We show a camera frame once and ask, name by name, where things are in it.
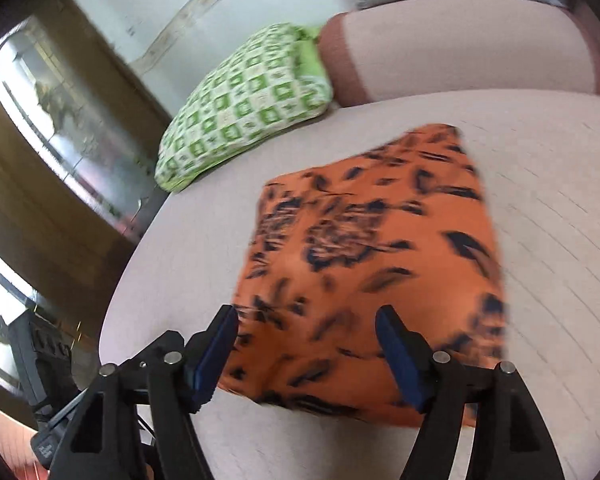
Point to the orange black floral blouse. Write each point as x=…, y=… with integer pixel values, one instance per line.
x=380, y=240

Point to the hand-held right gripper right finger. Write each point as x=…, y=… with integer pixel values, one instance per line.
x=400, y=355

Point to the green checkered pillow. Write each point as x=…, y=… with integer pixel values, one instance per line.
x=240, y=110

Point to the wooden door with glass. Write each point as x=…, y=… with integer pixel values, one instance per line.
x=40, y=195

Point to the pink brown bolster cushion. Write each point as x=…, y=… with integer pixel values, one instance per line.
x=455, y=50

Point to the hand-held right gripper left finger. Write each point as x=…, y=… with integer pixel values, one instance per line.
x=215, y=355

